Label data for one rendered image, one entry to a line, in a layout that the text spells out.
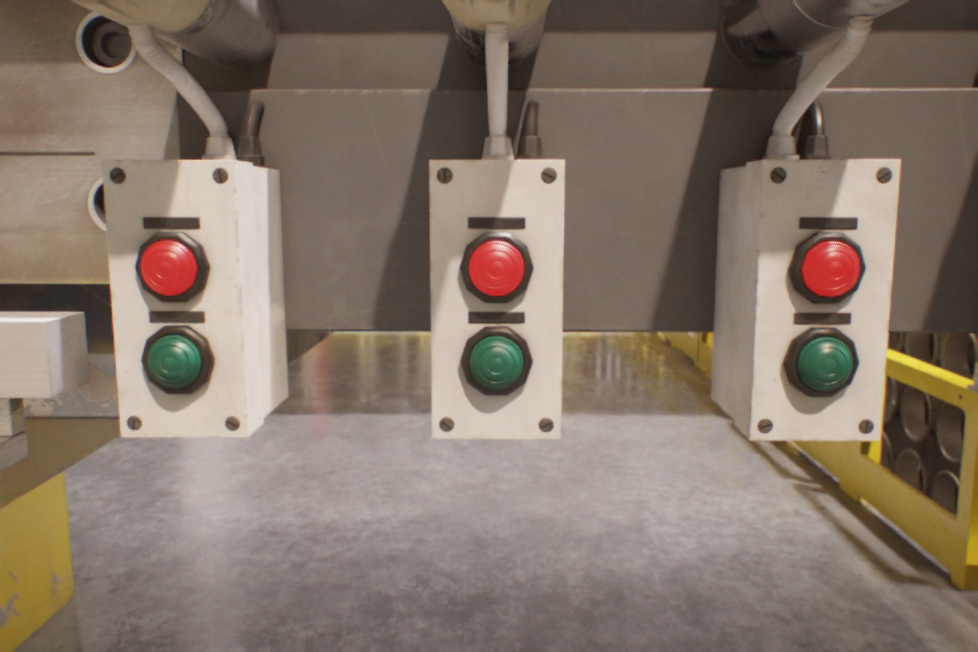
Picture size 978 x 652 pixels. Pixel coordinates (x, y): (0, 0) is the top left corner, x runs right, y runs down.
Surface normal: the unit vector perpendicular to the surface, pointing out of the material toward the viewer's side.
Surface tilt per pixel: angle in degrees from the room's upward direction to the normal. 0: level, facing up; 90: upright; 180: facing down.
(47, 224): 90
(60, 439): 90
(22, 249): 90
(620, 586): 0
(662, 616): 0
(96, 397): 90
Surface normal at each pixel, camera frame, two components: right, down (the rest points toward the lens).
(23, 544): 1.00, 0.00
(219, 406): -0.02, 0.14
